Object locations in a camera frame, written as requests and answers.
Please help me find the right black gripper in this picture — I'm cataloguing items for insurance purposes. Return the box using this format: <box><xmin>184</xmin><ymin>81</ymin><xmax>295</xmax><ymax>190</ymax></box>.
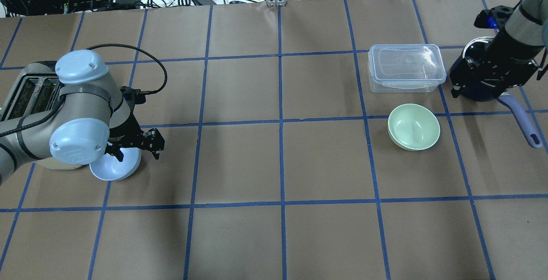
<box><xmin>474</xmin><ymin>7</ymin><xmax>541</xmax><ymax>96</ymax></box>

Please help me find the green bowl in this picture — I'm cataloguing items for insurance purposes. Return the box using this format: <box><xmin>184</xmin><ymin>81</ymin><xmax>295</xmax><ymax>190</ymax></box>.
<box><xmin>387</xmin><ymin>103</ymin><xmax>441</xmax><ymax>151</ymax></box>

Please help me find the blue bowl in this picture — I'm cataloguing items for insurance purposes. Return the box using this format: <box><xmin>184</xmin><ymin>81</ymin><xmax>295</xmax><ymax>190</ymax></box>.
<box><xmin>89</xmin><ymin>148</ymin><xmax>142</xmax><ymax>181</ymax></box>

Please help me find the clear plastic food container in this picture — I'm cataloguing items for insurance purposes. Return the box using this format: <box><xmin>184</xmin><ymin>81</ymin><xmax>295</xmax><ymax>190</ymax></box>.
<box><xmin>368</xmin><ymin>44</ymin><xmax>447</xmax><ymax>93</ymax></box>

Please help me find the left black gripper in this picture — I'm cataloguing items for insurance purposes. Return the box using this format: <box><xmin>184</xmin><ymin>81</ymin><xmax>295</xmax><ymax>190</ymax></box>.
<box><xmin>106</xmin><ymin>86</ymin><xmax>166</xmax><ymax>162</ymax></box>

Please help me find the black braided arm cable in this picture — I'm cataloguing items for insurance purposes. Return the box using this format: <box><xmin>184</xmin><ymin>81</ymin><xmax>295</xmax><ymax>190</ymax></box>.
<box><xmin>86</xmin><ymin>44</ymin><xmax>168</xmax><ymax>96</ymax></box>

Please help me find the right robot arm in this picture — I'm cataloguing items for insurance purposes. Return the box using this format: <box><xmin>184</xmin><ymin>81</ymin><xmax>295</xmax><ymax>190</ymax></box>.
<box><xmin>450</xmin><ymin>0</ymin><xmax>547</xmax><ymax>102</ymax></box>

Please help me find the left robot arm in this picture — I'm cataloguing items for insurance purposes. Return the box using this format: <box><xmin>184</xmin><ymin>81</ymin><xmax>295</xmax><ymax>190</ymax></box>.
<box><xmin>0</xmin><ymin>45</ymin><xmax>165</xmax><ymax>182</ymax></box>

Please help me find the silver toaster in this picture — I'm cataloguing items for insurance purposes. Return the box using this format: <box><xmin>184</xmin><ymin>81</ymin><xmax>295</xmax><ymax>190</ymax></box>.
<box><xmin>1</xmin><ymin>61</ymin><xmax>63</xmax><ymax>121</ymax></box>

